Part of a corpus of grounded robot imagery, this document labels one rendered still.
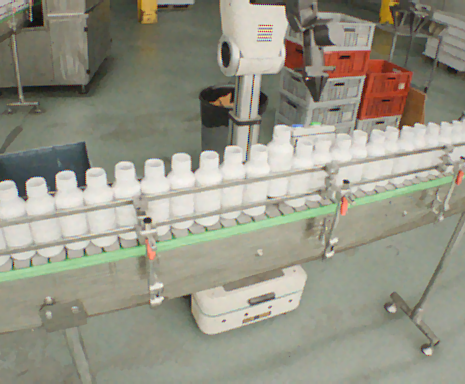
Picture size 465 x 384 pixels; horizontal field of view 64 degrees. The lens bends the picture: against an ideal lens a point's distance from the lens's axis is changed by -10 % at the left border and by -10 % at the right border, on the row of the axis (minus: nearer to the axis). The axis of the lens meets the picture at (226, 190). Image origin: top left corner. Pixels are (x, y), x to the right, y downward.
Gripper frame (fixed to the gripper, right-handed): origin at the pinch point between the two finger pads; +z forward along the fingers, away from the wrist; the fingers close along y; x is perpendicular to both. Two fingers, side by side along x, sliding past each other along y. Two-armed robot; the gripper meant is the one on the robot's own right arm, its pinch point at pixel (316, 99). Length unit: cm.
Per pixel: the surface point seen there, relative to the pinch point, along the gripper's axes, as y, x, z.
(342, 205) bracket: -11.0, -24.6, 22.8
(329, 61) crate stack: 126, 159, -18
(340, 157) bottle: -6.4, -18.3, 13.2
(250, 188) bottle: -30.2, -16.7, 17.1
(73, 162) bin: -66, 46, 15
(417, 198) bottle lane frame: 26.3, -14.9, 30.5
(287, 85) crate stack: 108, 193, 0
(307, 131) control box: -5.9, -3.5, 8.2
